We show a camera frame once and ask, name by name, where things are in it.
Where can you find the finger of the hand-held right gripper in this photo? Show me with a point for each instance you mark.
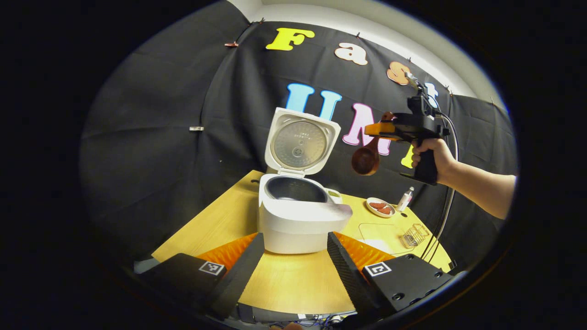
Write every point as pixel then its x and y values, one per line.
pixel 383 129

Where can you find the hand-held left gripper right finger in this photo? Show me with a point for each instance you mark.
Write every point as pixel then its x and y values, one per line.
pixel 348 279

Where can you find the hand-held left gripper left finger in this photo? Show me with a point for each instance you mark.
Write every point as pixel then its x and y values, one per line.
pixel 243 270

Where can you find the brown wooden spoon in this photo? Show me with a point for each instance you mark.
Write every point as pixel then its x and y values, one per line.
pixel 365 160

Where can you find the white rice cooker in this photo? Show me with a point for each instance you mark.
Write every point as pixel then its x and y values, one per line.
pixel 298 224

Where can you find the clear plastic rice container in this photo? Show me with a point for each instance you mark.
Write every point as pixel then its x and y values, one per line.
pixel 376 231

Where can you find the white round plate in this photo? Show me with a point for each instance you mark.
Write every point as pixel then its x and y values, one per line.
pixel 372 210

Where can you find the clear bottle with pink label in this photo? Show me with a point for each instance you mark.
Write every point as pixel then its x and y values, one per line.
pixel 405 200

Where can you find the red sausage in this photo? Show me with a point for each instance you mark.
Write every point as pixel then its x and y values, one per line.
pixel 378 205
pixel 386 210

